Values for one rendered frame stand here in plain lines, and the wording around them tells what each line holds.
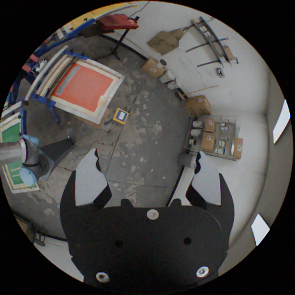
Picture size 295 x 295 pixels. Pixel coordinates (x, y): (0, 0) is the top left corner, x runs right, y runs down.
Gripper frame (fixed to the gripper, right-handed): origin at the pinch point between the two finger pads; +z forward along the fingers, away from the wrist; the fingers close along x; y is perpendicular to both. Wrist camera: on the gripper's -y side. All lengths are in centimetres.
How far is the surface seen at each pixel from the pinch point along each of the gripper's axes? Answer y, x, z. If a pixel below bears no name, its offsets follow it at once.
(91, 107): -3, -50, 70
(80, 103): -8, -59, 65
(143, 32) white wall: -183, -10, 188
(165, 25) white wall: -186, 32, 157
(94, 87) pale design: -23, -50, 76
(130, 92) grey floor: -26, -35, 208
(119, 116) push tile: 9, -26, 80
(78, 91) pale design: -21, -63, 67
